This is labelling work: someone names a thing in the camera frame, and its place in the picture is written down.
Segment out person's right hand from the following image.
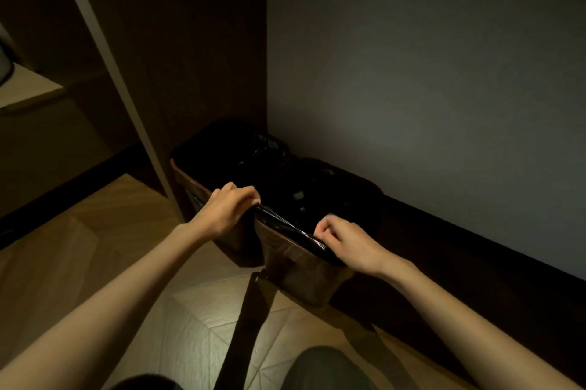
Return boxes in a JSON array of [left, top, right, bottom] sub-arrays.
[[313, 214, 394, 278]]

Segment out person's left hand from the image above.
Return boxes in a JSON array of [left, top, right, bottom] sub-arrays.
[[190, 182, 262, 242]]

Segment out brown waste bin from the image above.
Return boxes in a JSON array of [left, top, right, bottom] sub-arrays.
[[254, 158, 385, 308], [170, 119, 292, 267]]

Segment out person's left forearm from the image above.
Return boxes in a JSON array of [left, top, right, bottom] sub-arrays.
[[0, 222, 207, 390]]

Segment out person's right forearm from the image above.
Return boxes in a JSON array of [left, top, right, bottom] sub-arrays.
[[377, 259, 582, 390]]

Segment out dark trousers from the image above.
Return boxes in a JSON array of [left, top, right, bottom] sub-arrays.
[[109, 346, 376, 390]]

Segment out wooden built-in desk unit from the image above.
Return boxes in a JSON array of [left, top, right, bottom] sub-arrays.
[[0, 0, 271, 221]]

